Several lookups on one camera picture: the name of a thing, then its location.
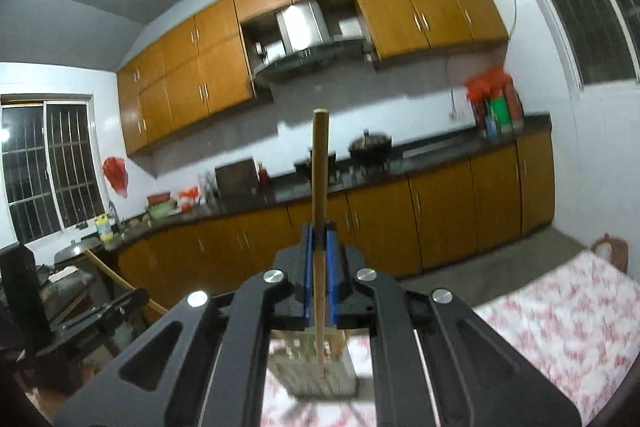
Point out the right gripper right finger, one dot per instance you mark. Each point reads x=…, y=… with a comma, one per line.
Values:
x=333, y=252

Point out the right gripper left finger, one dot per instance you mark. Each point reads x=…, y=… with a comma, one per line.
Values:
x=309, y=261

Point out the brown lower kitchen cabinets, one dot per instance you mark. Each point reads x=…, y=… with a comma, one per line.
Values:
x=440, y=210

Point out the brown kitchen cabinets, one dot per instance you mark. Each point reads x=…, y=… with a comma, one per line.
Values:
x=230, y=52
x=440, y=210

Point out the brown upper kitchen cabinets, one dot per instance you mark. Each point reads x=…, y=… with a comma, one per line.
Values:
x=230, y=52

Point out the black countertop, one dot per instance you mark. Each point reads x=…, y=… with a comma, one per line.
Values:
x=405, y=159

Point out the black wok with lid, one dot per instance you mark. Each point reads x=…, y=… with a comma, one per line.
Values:
x=305, y=167

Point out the red bottle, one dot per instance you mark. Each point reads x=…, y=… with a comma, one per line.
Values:
x=263, y=177

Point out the thick wooden chopstick right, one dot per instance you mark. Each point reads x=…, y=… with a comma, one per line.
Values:
x=111, y=274

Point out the dark cutting board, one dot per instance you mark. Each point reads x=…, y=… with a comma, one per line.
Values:
x=237, y=179

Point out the black pot with lid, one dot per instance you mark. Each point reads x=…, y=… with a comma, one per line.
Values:
x=371, y=149

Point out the sink faucet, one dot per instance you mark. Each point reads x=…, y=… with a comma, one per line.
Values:
x=114, y=216

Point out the yellow detergent bottle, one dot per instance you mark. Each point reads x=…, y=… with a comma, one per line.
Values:
x=104, y=228

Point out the small red bag on counter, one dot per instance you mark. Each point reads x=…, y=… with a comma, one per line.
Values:
x=189, y=198

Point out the green bowl stack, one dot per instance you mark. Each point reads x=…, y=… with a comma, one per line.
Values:
x=161, y=205

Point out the left window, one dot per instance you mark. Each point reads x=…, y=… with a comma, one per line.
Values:
x=48, y=167

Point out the steel range hood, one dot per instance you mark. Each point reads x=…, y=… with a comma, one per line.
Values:
x=303, y=38

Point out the green box on counter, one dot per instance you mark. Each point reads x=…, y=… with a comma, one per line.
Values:
x=500, y=111

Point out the red plastic bag on counter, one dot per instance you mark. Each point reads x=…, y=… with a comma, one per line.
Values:
x=490, y=84

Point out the pink floral tablecloth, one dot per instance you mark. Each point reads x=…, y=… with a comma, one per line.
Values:
x=578, y=325

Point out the wooden chair back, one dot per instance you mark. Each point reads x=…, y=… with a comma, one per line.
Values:
x=612, y=249

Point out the red bag hanging on wall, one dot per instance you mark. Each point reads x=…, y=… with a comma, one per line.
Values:
x=114, y=170

